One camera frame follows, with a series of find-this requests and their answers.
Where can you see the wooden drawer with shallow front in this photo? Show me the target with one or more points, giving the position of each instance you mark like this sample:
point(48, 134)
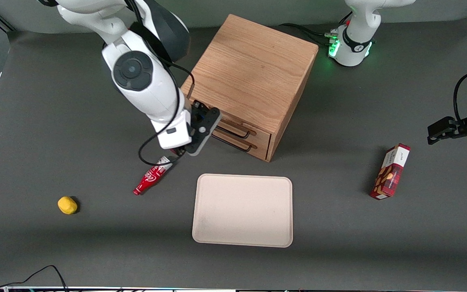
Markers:
point(264, 137)

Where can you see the yellow toy lemon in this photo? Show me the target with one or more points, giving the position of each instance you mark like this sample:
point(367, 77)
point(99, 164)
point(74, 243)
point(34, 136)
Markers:
point(67, 205)

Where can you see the wooden drawer cabinet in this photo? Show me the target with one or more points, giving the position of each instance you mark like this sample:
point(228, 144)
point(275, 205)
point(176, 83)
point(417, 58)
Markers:
point(249, 69)

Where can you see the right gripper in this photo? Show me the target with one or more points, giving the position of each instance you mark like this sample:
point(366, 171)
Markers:
point(179, 151)

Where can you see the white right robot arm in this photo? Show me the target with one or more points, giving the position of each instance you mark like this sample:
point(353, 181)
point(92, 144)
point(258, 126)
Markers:
point(144, 93)

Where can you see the red snack box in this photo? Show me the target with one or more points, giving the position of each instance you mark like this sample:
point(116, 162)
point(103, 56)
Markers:
point(389, 174)

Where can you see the red cola bottle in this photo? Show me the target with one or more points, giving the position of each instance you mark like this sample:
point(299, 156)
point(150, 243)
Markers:
point(148, 180)

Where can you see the beige plastic tray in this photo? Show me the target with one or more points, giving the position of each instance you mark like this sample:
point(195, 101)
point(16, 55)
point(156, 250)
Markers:
point(241, 211)

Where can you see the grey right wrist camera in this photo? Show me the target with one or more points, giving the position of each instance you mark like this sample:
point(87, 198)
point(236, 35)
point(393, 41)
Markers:
point(203, 129)

